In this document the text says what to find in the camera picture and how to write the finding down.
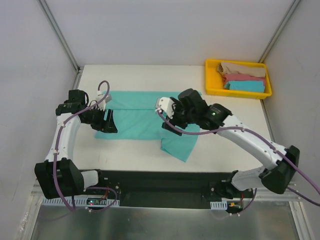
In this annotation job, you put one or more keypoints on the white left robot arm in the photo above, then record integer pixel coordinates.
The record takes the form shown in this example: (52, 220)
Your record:
(58, 175)

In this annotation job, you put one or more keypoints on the left aluminium corner post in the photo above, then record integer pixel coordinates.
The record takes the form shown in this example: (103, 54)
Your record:
(59, 34)

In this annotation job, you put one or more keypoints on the beige rolled t shirt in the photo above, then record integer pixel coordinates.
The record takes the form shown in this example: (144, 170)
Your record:
(232, 68)

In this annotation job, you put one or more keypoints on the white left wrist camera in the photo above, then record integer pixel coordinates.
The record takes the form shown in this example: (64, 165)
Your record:
(102, 99)

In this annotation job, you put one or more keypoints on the aluminium rail frame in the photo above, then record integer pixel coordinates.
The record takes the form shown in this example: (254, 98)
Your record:
(262, 194)

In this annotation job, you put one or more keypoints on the right aluminium corner post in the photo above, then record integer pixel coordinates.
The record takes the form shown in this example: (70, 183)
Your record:
(294, 5)

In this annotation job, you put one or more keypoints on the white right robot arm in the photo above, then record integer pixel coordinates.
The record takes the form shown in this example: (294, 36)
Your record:
(279, 163)

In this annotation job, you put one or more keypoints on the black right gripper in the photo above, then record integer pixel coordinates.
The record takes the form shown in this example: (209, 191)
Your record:
(175, 122)

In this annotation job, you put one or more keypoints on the white cable duct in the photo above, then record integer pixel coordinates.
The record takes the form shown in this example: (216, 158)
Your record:
(219, 205)
(83, 202)

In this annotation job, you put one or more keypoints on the blue rolled t shirt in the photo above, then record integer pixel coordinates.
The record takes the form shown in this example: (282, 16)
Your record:
(245, 86)

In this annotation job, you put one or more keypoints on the yellow plastic bin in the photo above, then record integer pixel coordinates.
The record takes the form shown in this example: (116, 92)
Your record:
(213, 81)

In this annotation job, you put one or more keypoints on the aluminium corner post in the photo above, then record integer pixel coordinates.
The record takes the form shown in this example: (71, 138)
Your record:
(59, 34)
(294, 5)

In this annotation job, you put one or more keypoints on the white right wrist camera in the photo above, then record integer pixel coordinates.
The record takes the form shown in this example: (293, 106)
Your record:
(165, 105)

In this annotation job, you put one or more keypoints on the left white cable duct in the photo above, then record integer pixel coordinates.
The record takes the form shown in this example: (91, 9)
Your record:
(83, 202)

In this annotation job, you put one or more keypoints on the teal green t shirt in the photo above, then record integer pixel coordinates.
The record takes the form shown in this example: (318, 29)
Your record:
(135, 118)

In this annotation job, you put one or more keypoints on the right white cable duct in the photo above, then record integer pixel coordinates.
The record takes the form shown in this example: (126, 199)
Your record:
(219, 205)

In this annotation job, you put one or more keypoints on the pink rolled t shirt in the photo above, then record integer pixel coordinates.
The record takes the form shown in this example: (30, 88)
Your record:
(241, 77)

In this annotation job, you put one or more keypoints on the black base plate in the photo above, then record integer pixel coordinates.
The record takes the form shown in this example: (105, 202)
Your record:
(159, 189)

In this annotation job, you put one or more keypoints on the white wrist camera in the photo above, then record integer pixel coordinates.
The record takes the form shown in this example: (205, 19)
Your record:
(165, 105)
(102, 99)

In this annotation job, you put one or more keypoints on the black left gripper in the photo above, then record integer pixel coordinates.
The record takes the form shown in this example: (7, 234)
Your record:
(106, 120)

